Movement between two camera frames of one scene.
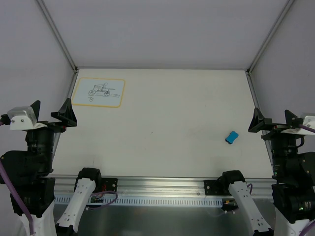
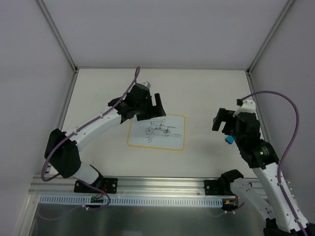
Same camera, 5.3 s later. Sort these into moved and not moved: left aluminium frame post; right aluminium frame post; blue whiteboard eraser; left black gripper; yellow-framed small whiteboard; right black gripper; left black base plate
Moved: yellow-framed small whiteboard; right black gripper; left black gripper
Not moved: left aluminium frame post; blue whiteboard eraser; left black base plate; right aluminium frame post
